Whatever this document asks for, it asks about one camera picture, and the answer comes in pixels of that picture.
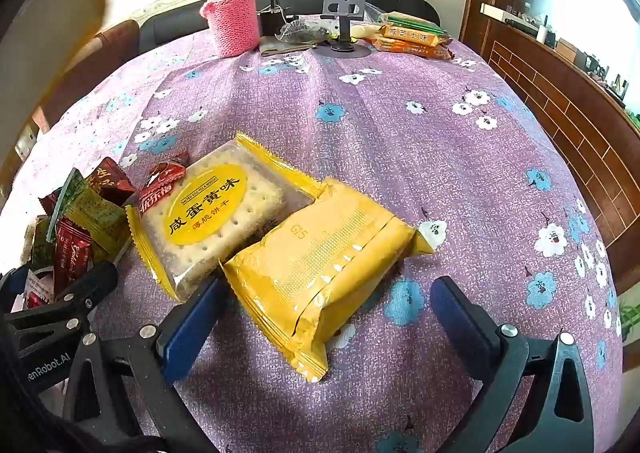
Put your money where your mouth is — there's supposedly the wooden sideboard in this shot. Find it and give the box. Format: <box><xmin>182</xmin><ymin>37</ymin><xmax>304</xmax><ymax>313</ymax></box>
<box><xmin>460</xmin><ymin>0</ymin><xmax>640</xmax><ymax>294</ymax></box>

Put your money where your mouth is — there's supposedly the clear plastic bag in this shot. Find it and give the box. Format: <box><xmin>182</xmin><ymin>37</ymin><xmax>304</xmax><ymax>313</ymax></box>
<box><xmin>277</xmin><ymin>18</ymin><xmax>333</xmax><ymax>44</ymax></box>

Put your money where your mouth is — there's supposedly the purple floral tablecloth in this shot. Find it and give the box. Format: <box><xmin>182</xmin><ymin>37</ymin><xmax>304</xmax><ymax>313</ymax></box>
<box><xmin>0</xmin><ymin>25</ymin><xmax>626</xmax><ymax>453</ymax></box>

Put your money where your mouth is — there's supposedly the wall switch plate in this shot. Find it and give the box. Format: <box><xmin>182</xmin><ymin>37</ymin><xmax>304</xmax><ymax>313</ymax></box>
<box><xmin>14</xmin><ymin>125</ymin><xmax>38</xmax><ymax>158</ymax></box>

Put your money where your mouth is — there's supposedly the dark red snack packet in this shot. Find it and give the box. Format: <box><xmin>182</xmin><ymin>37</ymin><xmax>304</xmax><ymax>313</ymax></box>
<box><xmin>85</xmin><ymin>157</ymin><xmax>137</xmax><ymax>206</ymax></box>

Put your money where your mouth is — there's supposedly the pink thermos with knitted sleeve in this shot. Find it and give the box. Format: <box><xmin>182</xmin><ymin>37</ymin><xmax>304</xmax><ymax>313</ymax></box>
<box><xmin>202</xmin><ymin>0</ymin><xmax>262</xmax><ymax>58</ymax></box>

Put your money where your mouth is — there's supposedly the red candy packet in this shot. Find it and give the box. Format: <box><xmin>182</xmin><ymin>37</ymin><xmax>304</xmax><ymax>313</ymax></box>
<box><xmin>137</xmin><ymin>150</ymin><xmax>191</xmax><ymax>216</ymax></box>

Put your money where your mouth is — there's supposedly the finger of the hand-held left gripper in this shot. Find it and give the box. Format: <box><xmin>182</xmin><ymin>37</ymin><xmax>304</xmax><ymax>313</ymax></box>
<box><xmin>2</xmin><ymin>260</ymin><xmax>121</xmax><ymax>349</ymax></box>
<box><xmin>0</xmin><ymin>267</ymin><xmax>31</xmax><ymax>314</ymax></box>

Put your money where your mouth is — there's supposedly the green and white snack packet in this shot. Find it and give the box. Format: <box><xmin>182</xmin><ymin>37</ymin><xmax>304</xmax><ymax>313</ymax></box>
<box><xmin>30</xmin><ymin>215</ymin><xmax>56</xmax><ymax>269</ymax></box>

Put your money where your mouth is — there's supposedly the yellow opaque biscuit packet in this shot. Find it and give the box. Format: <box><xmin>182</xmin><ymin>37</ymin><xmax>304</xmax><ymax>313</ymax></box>
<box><xmin>220</xmin><ymin>178</ymin><xmax>436</xmax><ymax>383</ymax></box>

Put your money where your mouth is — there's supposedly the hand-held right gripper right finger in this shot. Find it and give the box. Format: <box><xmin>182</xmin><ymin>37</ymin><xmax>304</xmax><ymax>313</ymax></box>
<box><xmin>430</xmin><ymin>275</ymin><xmax>596</xmax><ymax>453</ymax></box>

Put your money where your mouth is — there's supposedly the flat green packet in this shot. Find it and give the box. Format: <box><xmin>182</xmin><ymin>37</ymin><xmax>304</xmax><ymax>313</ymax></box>
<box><xmin>382</xmin><ymin>15</ymin><xmax>443</xmax><ymax>36</ymax></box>

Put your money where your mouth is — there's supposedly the black sofa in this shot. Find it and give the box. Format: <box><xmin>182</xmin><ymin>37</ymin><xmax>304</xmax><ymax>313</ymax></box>
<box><xmin>137</xmin><ymin>0</ymin><xmax>443</xmax><ymax>56</ymax></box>

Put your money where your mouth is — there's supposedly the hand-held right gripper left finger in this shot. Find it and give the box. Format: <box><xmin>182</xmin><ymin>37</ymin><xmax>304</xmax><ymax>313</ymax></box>
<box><xmin>62</xmin><ymin>275</ymin><xmax>231</xmax><ymax>453</ymax></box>

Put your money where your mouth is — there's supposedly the brown armchair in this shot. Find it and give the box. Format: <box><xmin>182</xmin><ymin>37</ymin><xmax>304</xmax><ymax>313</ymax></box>
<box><xmin>32</xmin><ymin>20</ymin><xmax>141</xmax><ymax>134</ymax></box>

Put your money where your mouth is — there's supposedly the orange cracker packet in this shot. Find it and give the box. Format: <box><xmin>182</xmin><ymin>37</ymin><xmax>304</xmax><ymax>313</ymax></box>
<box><xmin>370</xmin><ymin>38</ymin><xmax>453</xmax><ymax>61</ymax></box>

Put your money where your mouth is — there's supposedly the small black device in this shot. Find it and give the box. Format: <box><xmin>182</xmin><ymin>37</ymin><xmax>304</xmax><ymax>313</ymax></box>
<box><xmin>257</xmin><ymin>0</ymin><xmax>286</xmax><ymax>38</ymax></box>

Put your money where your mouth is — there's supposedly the olive yellow snack packet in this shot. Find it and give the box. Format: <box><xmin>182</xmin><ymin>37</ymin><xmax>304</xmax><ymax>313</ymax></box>
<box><xmin>67</xmin><ymin>188</ymin><xmax>132</xmax><ymax>264</ymax></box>

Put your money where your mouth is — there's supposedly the green plant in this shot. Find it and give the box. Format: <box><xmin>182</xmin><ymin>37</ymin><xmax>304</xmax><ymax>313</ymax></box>
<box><xmin>617</xmin><ymin>298</ymin><xmax>640</xmax><ymax>339</ymax></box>

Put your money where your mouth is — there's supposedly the row of shelf ornaments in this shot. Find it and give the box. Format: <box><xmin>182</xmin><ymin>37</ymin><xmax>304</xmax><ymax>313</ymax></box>
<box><xmin>505</xmin><ymin>8</ymin><xmax>633</xmax><ymax>98</ymax></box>

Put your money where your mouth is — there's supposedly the clear yellow cracker packet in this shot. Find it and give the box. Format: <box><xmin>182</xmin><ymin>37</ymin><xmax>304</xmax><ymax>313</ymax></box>
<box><xmin>124</xmin><ymin>131</ymin><xmax>328</xmax><ymax>303</ymax></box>

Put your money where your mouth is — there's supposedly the red and white snack packet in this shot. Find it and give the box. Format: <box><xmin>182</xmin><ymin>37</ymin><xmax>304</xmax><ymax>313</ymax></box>
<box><xmin>22</xmin><ymin>268</ymin><xmax>56</xmax><ymax>309</ymax></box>

